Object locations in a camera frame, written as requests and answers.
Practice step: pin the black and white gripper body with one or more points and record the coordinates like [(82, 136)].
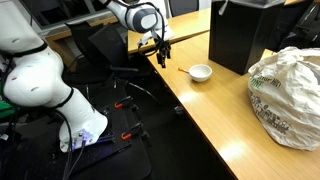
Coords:
[(162, 39)]

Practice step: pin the orange and white marker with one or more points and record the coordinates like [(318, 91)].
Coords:
[(182, 70)]

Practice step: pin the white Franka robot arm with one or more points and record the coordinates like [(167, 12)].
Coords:
[(36, 76)]

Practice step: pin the white ceramic bowl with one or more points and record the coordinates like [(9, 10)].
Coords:
[(200, 72)]

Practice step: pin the black office chair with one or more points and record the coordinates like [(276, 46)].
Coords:
[(106, 50)]

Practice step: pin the black trash bin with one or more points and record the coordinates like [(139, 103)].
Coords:
[(243, 33)]

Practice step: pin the white crumpled plastic bag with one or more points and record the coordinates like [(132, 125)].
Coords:
[(286, 100)]

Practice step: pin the dark office chair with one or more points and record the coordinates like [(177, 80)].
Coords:
[(300, 23)]

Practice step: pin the green object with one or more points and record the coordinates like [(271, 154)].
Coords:
[(6, 106)]

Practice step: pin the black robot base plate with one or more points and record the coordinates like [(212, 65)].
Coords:
[(100, 146)]

